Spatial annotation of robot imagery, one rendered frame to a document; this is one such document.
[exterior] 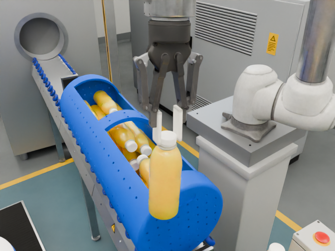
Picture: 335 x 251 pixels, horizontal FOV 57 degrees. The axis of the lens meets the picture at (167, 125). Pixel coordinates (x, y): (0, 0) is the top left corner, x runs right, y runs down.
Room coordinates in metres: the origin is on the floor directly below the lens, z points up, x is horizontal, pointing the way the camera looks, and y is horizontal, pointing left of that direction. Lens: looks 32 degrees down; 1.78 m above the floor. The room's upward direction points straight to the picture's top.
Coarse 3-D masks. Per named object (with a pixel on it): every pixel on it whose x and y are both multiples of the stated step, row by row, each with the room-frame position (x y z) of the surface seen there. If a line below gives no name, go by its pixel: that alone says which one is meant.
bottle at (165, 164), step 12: (156, 156) 0.50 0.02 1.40; (168, 156) 0.49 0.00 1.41; (180, 156) 0.51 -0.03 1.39; (156, 168) 0.49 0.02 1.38; (168, 168) 0.48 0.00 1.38; (180, 168) 0.50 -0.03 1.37; (156, 180) 0.48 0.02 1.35; (168, 180) 0.48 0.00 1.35; (180, 180) 0.50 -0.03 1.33; (156, 192) 0.48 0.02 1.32; (168, 192) 0.48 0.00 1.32; (156, 204) 0.48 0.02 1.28; (168, 204) 0.48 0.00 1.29; (156, 216) 0.48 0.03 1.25; (168, 216) 0.48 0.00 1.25
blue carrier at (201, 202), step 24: (72, 96) 1.19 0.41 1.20; (120, 96) 1.33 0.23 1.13; (72, 120) 1.09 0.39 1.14; (96, 120) 0.97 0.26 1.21; (120, 120) 0.93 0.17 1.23; (144, 120) 0.98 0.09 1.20; (96, 144) 0.86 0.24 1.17; (96, 168) 0.81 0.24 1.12; (120, 168) 0.71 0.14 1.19; (192, 168) 0.79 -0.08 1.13; (120, 192) 0.65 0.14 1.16; (144, 192) 0.60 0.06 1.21; (192, 192) 0.60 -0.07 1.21; (216, 192) 0.64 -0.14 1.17; (120, 216) 0.62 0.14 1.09; (144, 216) 0.54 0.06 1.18; (192, 216) 0.60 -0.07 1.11; (216, 216) 0.64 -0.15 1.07; (144, 240) 0.52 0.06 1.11; (168, 240) 0.56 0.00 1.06; (192, 240) 0.60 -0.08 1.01
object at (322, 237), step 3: (315, 234) 0.54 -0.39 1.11; (318, 234) 0.54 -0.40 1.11; (321, 234) 0.54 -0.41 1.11; (324, 234) 0.54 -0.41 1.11; (315, 237) 0.53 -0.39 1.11; (318, 237) 0.53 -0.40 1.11; (321, 237) 0.53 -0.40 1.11; (324, 237) 0.53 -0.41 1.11; (327, 237) 0.53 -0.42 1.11; (318, 240) 0.52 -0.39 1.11; (321, 240) 0.52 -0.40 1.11; (324, 240) 0.52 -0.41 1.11; (327, 240) 0.52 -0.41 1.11; (324, 243) 0.52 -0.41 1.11
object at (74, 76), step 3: (69, 75) 1.70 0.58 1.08; (72, 75) 1.70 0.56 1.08; (75, 75) 1.70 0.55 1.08; (63, 78) 1.67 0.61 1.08; (66, 78) 1.67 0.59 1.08; (69, 78) 1.67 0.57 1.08; (72, 78) 1.68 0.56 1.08; (75, 78) 1.68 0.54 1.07; (63, 81) 1.65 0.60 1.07; (66, 81) 1.66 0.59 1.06; (69, 81) 1.66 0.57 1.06; (63, 84) 1.66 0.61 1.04; (66, 84) 1.66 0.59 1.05; (63, 87) 1.66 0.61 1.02; (63, 90) 1.66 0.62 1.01
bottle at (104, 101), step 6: (102, 90) 1.36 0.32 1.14; (96, 96) 1.32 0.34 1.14; (102, 96) 1.29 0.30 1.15; (108, 96) 1.30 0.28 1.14; (96, 102) 1.30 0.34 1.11; (102, 102) 1.25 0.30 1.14; (108, 102) 1.23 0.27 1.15; (114, 102) 1.25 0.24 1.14; (102, 108) 1.22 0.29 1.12; (108, 108) 1.21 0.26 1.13; (114, 108) 1.21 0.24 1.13; (108, 114) 1.20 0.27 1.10
